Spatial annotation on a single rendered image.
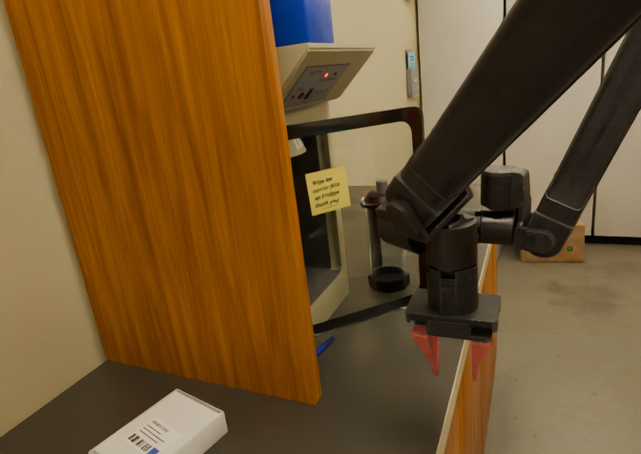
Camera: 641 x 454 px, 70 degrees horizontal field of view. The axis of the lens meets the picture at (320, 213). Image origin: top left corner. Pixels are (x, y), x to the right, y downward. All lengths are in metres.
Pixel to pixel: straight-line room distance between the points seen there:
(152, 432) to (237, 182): 0.40
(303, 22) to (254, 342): 0.52
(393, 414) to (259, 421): 0.22
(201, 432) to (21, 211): 0.52
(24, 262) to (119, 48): 0.44
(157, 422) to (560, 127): 3.41
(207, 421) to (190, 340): 0.18
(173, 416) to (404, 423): 0.36
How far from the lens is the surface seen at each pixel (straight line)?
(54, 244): 1.04
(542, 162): 3.83
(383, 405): 0.82
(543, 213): 0.75
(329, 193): 0.81
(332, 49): 0.79
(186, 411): 0.82
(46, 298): 1.04
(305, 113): 0.93
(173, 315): 0.90
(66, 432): 0.96
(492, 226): 0.78
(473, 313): 0.56
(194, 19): 0.71
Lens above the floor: 1.46
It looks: 17 degrees down
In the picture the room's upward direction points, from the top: 7 degrees counter-clockwise
